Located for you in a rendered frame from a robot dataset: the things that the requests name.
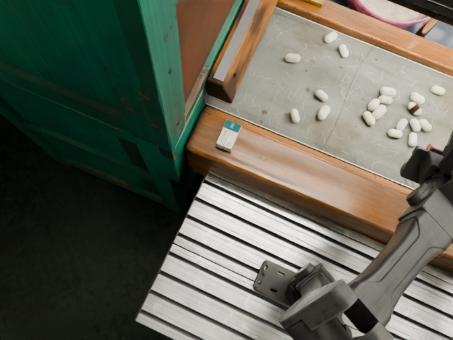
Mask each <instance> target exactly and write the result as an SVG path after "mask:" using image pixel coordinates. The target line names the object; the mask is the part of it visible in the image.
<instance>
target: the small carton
mask: <svg viewBox="0 0 453 340"><path fill-rule="evenodd" d="M241 126H242V125H240V124H238V123H235V122H234V121H231V120H228V119H227V120H226V121H225V124H224V126H223V128H222V131H221V133H220V135H219V137H218V139H217V141H216V146H217V147H219V148H221V149H223V150H226V151H228V152H231V151H232V148H233V146H234V144H235V141H236V139H237V136H238V135H239V132H240V130H241Z"/></svg>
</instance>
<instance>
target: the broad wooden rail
mask: <svg viewBox="0 0 453 340"><path fill-rule="evenodd" d="M227 119H228V120H231V121H234V122H235V123H238V124H240V125H242V126H241V130H240V132H239V135H238V136H237V139H236V141H235V144H234V146H233V148H232V151H231V152H228V151H226V150H223V149H221V148H219V147H217V146H216V141H217V139H218V137H219V135H220V133H221V131H222V128H223V126H224V124H225V121H226V120H227ZM185 154H186V159H187V168H188V169H189V170H192V171H194V172H196V173H199V174H201V175H204V176H205V175H206V173H207V170H208V169H209V170H212V171H214V172H217V173H219V174H221V175H224V176H226V177H229V178H231V179H234V180H235V181H238V182H240V183H243V184H245V185H247V186H250V187H252V188H255V189H257V190H259V191H262V192H264V193H267V194H269V195H271V196H274V197H276V198H279V199H281V200H284V201H285V202H288V203H291V204H293V205H295V206H298V207H300V208H303V209H305V210H308V211H309V212H312V213H314V214H317V215H319V216H321V217H324V218H326V219H329V220H331V221H334V222H335V223H338V224H340V225H342V226H345V227H347V228H349V229H352V230H353V231H356V232H357V233H360V234H362V235H364V236H366V237H369V238H371V239H373V240H375V241H377V242H379V243H381V244H384V245H387V244H388V242H389V241H390V239H391V238H392V236H393V234H394V232H395V231H396V226H397V224H399V222H400V221H399V220H398V218H399V217H400V216H401V215H402V214H403V212H404V211H405V210H406V209H407V208H408V207H409V206H410V205H409V204H408V202H407V200H406V197H407V196H408V194H410V193H411V192H412V191H413V190H411V189H409V188H406V187H404V186H401V185H399V184H397V183H394V182H392V181H389V180H387V179H384V178H383V177H380V176H377V175H375V174H372V173H370V172H368V171H365V170H363V169H360V168H358V167H355V166H353V165H350V164H348V163H346V162H343V161H341V160H338V159H335V158H334V157H331V156H329V155H326V154H324V153H322V152H319V151H317V150H314V149H312V148H309V147H307V146H304V145H302V144H300V143H297V142H295V141H292V140H289V139H288V138H285V137H283V136H280V135H278V134H275V133H273V132H270V131H268V130H265V129H263V128H261V127H258V126H256V125H254V124H251V123H249V122H246V121H243V120H242V119H239V118H237V117H234V116H232V115H229V114H227V113H224V112H222V111H219V110H217V109H214V108H212V107H209V106H206V107H204V108H203V109H202V111H201V112H200V114H199V116H198V119H197V121H196V123H195V125H194V127H193V129H192V131H191V133H190V135H189V137H188V139H187V142H186V144H185ZM428 263H430V264H432V265H434V266H437V267H439V268H442V269H444V270H446V269H448V270H450V271H448V270H446V271H448V272H451V271H453V244H451V245H450V246H449V247H448V249H447V250H446V251H444V252H442V253H440V254H438V255H437V256H436V257H434V258H433V259H432V260H431V261H430V262H428ZM445 268H446V269H445ZM451 273H453V272H451Z"/></svg>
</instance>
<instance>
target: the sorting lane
mask: <svg viewBox="0 0 453 340"><path fill-rule="evenodd" d="M331 32H336V33H337V35H338V36H337V38H336V39H335V40H333V41H332V42H329V43H327V42H325V40H324V38H325V36H326V35H327V34H329V33H331ZM340 45H346V47H347V49H348V51H349V55H348V56H347V57H342V56H341V54H340V51H339V50H338V48H339V46H340ZM289 53H292V54H298V55H299V56H300V61H299V62H297V63H291V62H288V61H286V59H285V57H286V55H287V54H289ZM433 86H439V87H442V88H444V89H445V94H443V95H441V96H440V95H438V94H435V93H432V91H431V88H432V87H433ZM382 87H389V88H394V89H395V90H396V95H395V96H394V97H392V100H393V101H392V103H391V104H389V105H387V104H384V103H380V104H379V105H384V106H385V107H386V112H385V113H384V114H383V115H382V117H381V118H380V119H375V123H374V125H368V124H367V123H366V121H365V120H364V118H363V114H364V112H366V111H369V112H370V113H371V114H372V113H373V112H374V111H370V110H368V108H367V106H368V104H369V103H370V102H371V101H372V100H373V99H375V98H376V99H378V98H379V97H380V96H381V94H380V89H381V88H382ZM317 90H322V91H324V92H325V93H326V94H327V95H328V100H327V101H325V102H324V101H321V100H320V99H319V98H318V97H317V96H316V95H315V92H316V91H317ZM412 92H417V93H418V94H420V95H421V96H423V97H424V98H425V102H424V103H423V104H421V105H419V106H420V108H421V109H422V113H421V114H420V115H414V114H412V112H411V111H410V110H409V108H408V105H409V103H411V102H414V101H412V100H411V99H410V94H411V93H412ZM324 105H328V106H329V107H330V112H329V114H328V115H327V116H326V118H325V119H323V120H320V119H318V117H317V114H318V112H319V111H320V109H321V108H322V107H323V106H324ZM379 105H378V106H379ZM206 106H209V107H212V108H214V109H217V110H219V111H222V112H224V113H227V114H229V115H232V116H234V117H237V118H239V119H242V120H243V121H246V122H249V123H251V124H254V125H256V126H258V127H261V128H263V129H265V130H268V131H270V132H273V133H275V134H278V135H280V136H283V137H285V138H288V139H289V140H292V141H295V142H297V143H300V144H302V145H304V146H307V147H309V148H312V149H314V150H317V151H319V152H322V153H324V154H326V155H329V156H331V157H334V158H335V159H338V160H341V161H343V162H346V163H348V164H350V165H353V166H355V167H358V168H360V169H363V170H365V171H368V172H370V173H372V174H375V175H377V176H380V177H383V178H384V179H387V180H389V181H392V182H394V183H397V184H399V185H401V186H404V187H406V188H409V189H411V190H415V189H416V188H418V187H419V186H420V184H418V183H415V182H413V181H411V180H408V179H405V178H403V177H401V176H400V169H401V167H402V166H403V164H404V163H405V162H406V163H407V161H408V160H409V159H410V157H411V155H412V151H413V150H414V149H415V147H416V146H420V147H421V148H424V149H426V148H427V146H428V144H432V145H434V146H437V147H438V148H441V149H444V148H445V146H446V145H447V143H448V140H449V138H450V135H451V133H452V130H453V77H452V76H449V75H447V74H444V73H442V72H439V71H437V70H435V69H432V68H430V67H427V66H424V65H421V64H420V63H417V62H414V61H411V60H410V59H407V58H404V57H401V56H400V55H396V54H394V53H391V52H389V51H386V50H384V49H381V48H379V47H376V46H374V45H371V44H369V43H367V42H363V41H362V40H359V39H356V38H353V37H352V36H349V35H346V34H343V33H341V32H339V31H336V30H333V29H331V28H328V27H326V26H323V25H321V24H318V23H316V22H313V21H311V20H308V19H306V18H303V17H301V16H298V15H295V14H293V13H291V12H288V11H285V10H283V9H281V8H278V7H275V8H274V11H273V12H272V15H271V17H270V19H269V21H268V24H267V26H266V28H265V30H264V33H263V35H262V37H261V39H260V41H259V43H258V45H257V47H256V48H255V51H254V53H253V56H252V58H251V60H250V62H249V65H248V66H247V69H246V71H245V73H244V76H243V78H242V81H241V83H240V85H239V87H238V89H237V92H236V94H235V97H234V99H233V101H232V103H227V102H225V101H222V100H220V99H218V98H215V97H213V96H209V98H208V100H207V102H206ZM378 106H377V107H378ZM291 109H297V110H298V112H299V117H300V120H299V122H298V123H294V122H292V119H291V114H290V111H291ZM401 119H406V120H407V121H408V123H407V125H406V127H405V128H404V129H403V130H402V131H401V132H402V137H400V138H395V137H391V136H389V135H388V130H390V129H395V130H396V126H397V124H398V122H399V121H400V120H401ZM411 119H417V120H418V121H419V120H420V119H426V120H427V122H428V123H430V124H431V126H432V129H431V131H429V132H426V131H424V130H423V129H422V128H421V130H420V131H419V132H414V131H413V129H412V127H411V125H410V120H411ZM412 132H414V133H416V134H417V145H416V146H414V147H411V146H409V145H408V141H409V134H410V133H412Z"/></svg>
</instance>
